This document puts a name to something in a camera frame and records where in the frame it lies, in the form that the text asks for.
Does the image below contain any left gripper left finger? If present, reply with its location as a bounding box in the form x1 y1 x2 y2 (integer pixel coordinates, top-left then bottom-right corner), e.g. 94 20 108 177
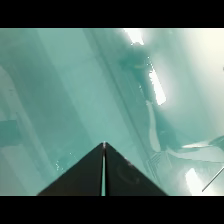
37 142 105 197

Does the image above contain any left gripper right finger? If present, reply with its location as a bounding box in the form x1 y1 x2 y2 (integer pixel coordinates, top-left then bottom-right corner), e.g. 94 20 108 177
104 142 169 197

